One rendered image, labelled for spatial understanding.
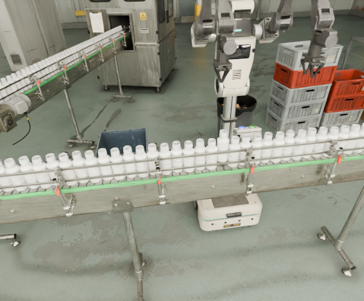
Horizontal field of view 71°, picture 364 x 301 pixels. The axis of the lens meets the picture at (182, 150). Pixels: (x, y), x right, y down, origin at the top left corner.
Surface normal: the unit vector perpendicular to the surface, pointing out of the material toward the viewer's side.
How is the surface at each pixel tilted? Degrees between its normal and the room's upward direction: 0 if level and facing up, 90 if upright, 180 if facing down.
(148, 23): 90
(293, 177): 90
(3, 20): 90
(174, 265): 0
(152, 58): 90
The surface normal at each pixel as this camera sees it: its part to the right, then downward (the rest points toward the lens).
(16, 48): -0.19, 0.56
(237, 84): 0.15, 0.55
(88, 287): -0.03, -0.83
